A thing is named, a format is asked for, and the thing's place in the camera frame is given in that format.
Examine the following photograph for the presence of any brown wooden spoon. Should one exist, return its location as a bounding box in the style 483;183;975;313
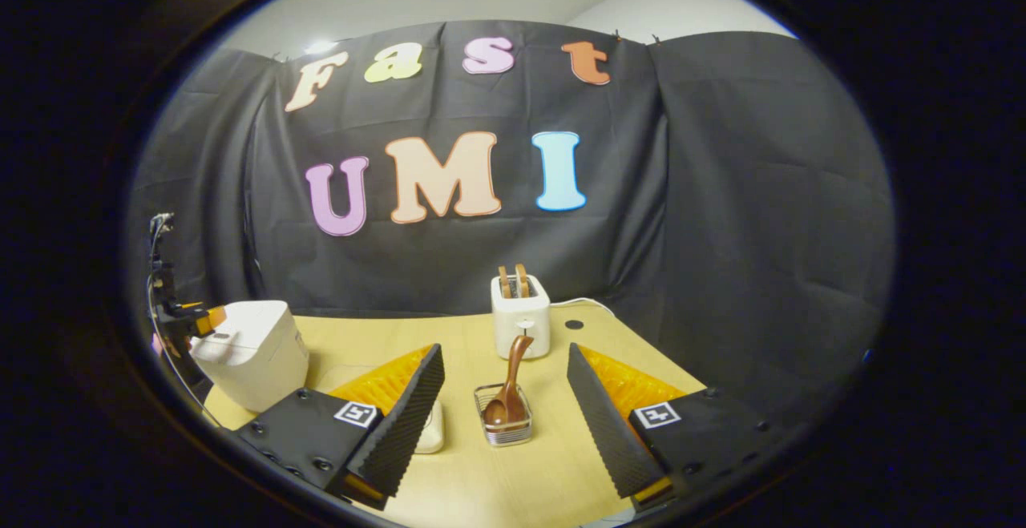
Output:
483;335;535;426

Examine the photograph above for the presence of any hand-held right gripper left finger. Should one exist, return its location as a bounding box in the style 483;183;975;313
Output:
235;343;446;511

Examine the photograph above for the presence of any white toaster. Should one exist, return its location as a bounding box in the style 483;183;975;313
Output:
491;274;552;361

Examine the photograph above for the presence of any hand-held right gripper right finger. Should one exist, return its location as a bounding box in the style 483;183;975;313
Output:
566;343;790;513

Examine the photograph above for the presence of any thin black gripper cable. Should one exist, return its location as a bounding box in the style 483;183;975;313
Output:
147;272;222;429

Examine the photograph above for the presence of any white toaster power cable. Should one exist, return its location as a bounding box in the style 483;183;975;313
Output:
550;297;616;319

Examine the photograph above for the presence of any white rice cooker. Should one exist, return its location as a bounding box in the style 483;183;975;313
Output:
190;300;310;414

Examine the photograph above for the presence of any black backdrop cloth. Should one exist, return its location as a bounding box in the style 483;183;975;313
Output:
128;19;896;433

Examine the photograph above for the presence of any metal wire chopstick holder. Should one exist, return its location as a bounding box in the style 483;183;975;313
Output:
474;383;534;448

